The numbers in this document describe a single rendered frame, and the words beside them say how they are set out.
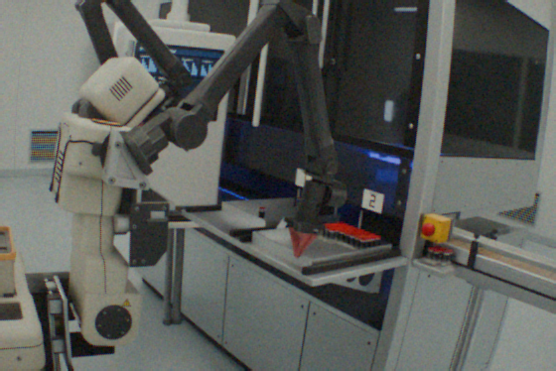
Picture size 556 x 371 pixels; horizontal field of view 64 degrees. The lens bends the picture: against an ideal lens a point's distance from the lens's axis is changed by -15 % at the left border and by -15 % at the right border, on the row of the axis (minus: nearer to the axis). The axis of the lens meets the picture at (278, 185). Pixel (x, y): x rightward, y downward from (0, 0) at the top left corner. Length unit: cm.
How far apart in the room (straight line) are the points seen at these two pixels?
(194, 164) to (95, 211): 100
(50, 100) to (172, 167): 457
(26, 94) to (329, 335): 531
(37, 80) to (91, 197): 535
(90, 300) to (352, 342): 96
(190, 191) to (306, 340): 79
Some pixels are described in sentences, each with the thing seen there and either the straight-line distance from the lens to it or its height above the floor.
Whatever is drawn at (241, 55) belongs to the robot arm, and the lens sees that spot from 114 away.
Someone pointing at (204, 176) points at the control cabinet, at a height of 94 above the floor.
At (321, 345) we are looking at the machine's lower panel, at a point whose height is 43.
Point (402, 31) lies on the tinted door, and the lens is 165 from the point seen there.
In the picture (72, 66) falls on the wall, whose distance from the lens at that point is 664.
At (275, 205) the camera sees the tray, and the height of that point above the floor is 89.
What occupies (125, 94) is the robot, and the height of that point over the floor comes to 130.
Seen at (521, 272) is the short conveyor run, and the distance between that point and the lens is 152.
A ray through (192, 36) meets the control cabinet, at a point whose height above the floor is 152.
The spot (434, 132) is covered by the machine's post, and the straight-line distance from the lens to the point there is 154.
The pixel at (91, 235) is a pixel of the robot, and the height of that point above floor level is 95.
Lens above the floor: 134
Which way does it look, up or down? 11 degrees down
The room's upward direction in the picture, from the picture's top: 7 degrees clockwise
